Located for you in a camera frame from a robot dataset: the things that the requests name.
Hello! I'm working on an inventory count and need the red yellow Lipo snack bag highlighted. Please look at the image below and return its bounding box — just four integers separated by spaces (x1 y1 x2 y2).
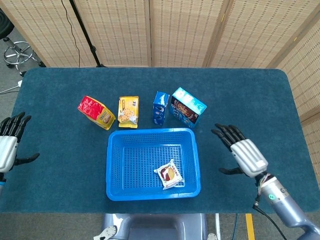
77 95 116 131

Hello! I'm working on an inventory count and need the black stool with chrome base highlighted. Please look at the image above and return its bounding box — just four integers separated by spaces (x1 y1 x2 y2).
0 8 46 77

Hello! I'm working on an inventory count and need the bamboo folding screen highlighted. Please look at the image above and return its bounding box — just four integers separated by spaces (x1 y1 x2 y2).
0 0 320 166

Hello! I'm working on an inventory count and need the blue plastic perforated basket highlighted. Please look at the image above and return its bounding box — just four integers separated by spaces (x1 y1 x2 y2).
106 127 202 202

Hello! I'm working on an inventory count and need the grey-blue robot torso base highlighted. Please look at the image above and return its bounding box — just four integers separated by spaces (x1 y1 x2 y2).
102 213 208 240

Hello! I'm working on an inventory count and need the wide blue chocolate cookie box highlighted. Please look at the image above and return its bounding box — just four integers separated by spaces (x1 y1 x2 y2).
170 86 208 130

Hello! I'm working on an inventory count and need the yellow cracker packet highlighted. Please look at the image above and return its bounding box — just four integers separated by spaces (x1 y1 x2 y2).
117 95 140 129

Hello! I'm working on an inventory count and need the narrow blue Oreo box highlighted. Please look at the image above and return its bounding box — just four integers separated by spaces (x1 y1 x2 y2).
152 91 170 127

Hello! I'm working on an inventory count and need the small white cake packet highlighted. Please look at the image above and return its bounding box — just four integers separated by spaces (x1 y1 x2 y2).
153 159 186 191

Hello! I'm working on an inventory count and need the white floor cable with plug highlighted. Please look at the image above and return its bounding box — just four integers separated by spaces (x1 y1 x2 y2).
0 79 23 95

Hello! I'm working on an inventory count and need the yellow floor tape strip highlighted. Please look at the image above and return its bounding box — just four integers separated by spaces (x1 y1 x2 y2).
245 213 256 240

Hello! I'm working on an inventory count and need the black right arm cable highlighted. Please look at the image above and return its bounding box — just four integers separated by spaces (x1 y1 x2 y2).
252 194 288 240

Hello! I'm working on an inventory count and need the teal carpet table mat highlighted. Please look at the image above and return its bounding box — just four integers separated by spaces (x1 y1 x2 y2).
0 67 314 215

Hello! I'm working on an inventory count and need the blue floor cable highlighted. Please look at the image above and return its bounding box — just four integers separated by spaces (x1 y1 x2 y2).
232 213 240 240

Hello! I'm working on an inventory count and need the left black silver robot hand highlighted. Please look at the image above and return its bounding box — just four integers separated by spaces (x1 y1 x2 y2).
0 111 40 173

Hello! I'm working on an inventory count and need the black tripod stand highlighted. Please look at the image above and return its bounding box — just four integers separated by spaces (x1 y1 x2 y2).
68 0 107 68

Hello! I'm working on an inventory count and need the thin black hanging cable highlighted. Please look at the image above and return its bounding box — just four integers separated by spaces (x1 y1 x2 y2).
60 0 81 68

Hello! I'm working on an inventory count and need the white table leg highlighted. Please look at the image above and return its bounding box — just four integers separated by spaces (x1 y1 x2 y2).
214 213 222 240

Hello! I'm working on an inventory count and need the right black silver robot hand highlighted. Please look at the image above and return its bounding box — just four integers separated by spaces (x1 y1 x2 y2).
211 123 269 178

